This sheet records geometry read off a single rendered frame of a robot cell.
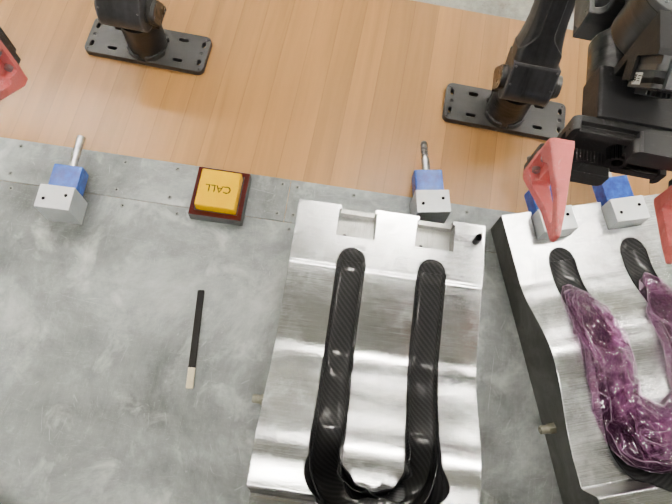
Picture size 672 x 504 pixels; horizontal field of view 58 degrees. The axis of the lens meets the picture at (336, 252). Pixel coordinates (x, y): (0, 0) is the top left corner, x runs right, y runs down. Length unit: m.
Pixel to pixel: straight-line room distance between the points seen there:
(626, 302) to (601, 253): 0.08
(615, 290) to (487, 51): 0.47
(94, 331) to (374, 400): 0.41
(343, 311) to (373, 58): 0.47
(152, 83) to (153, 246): 0.29
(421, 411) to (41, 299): 0.55
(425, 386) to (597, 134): 0.39
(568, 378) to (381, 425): 0.25
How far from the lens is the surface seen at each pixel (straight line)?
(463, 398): 0.78
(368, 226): 0.86
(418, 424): 0.75
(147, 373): 0.89
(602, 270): 0.94
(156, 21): 0.99
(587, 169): 0.58
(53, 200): 0.94
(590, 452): 0.86
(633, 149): 0.55
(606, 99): 0.56
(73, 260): 0.96
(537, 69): 0.92
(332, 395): 0.76
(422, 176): 0.92
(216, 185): 0.91
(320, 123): 1.00
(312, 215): 0.83
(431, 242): 0.86
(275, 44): 1.09
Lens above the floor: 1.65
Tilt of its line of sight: 70 degrees down
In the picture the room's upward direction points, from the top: 8 degrees clockwise
